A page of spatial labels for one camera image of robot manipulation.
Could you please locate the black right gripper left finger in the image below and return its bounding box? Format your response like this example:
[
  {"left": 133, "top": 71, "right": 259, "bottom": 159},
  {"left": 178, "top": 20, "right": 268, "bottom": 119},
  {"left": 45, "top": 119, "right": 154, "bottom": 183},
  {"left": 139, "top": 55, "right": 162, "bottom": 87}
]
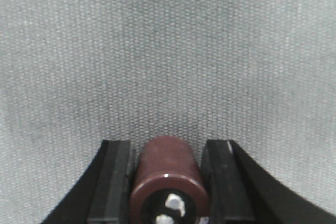
[{"left": 43, "top": 140, "right": 135, "bottom": 223}]

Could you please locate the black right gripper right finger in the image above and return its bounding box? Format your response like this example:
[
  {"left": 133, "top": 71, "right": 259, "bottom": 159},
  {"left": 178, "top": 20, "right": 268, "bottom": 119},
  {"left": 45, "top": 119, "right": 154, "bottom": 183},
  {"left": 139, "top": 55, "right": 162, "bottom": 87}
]
[{"left": 201, "top": 140, "right": 335, "bottom": 223}]

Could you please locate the dark brown cylindrical capacitor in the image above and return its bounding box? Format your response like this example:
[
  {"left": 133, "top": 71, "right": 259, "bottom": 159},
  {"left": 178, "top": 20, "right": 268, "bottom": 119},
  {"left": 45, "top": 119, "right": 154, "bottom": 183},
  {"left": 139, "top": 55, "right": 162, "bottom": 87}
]
[{"left": 129, "top": 135, "right": 211, "bottom": 223}]

